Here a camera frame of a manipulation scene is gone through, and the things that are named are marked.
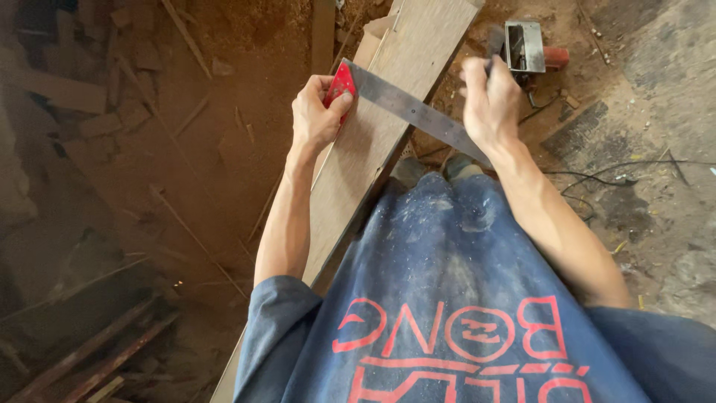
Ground person's right shoe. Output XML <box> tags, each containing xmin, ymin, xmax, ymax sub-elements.
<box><xmin>444</xmin><ymin>153</ymin><xmax>485</xmax><ymax>181</ymax></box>

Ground short narrow wooden board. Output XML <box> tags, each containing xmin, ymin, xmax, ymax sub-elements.
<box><xmin>311</xmin><ymin>0</ymin><xmax>337</xmax><ymax>77</ymax></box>

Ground heap of wood offcuts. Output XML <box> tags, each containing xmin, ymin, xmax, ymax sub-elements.
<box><xmin>0</xmin><ymin>0</ymin><xmax>169</xmax><ymax>163</ymax></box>

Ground dark pencil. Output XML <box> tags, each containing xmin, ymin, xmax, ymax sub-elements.
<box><xmin>486</xmin><ymin>25</ymin><xmax>506</xmax><ymax>77</ymax></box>

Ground person's left hand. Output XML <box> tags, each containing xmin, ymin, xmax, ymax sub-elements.
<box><xmin>290</xmin><ymin>74</ymin><xmax>356</xmax><ymax>157</ymax></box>

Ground person's blue printed shirt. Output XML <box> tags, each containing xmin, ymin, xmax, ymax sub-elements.
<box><xmin>233</xmin><ymin>172</ymin><xmax>716</xmax><ymax>403</ymax></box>

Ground person's right hand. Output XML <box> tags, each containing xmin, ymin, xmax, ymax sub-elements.
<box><xmin>459</xmin><ymin>54</ymin><xmax>524</xmax><ymax>153</ymax></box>

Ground grey electric power tool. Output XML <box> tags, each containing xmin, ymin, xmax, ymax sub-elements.
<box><xmin>502</xmin><ymin>20</ymin><xmax>571</xmax><ymax>90</ymax></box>

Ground long pale wooden plank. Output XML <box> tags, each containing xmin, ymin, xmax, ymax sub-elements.
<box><xmin>210</xmin><ymin>0</ymin><xmax>486</xmax><ymax>403</ymax></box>

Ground black power cable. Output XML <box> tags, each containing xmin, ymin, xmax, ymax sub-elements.
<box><xmin>544</xmin><ymin>159</ymin><xmax>716</xmax><ymax>224</ymax></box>

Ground person's left shoe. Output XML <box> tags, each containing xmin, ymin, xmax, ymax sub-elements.
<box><xmin>390</xmin><ymin>157</ymin><xmax>427</xmax><ymax>189</ymax></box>

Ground rusty red metal bar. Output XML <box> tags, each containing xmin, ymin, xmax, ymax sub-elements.
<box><xmin>8</xmin><ymin>296</ymin><xmax>158</xmax><ymax>403</ymax></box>
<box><xmin>60</xmin><ymin>311</ymin><xmax>181</xmax><ymax>403</ymax></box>

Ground red handled steel try square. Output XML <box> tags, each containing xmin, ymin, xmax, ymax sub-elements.
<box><xmin>323</xmin><ymin>58</ymin><xmax>494</xmax><ymax>169</ymax></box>

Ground long thin wooden strip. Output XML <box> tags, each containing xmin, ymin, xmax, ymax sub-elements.
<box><xmin>148</xmin><ymin>185</ymin><xmax>249</xmax><ymax>300</ymax></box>

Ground person's shoe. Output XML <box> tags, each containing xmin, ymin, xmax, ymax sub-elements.
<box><xmin>390</xmin><ymin>157</ymin><xmax>427</xmax><ymax>189</ymax></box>
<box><xmin>444</xmin><ymin>153</ymin><xmax>485</xmax><ymax>181</ymax></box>

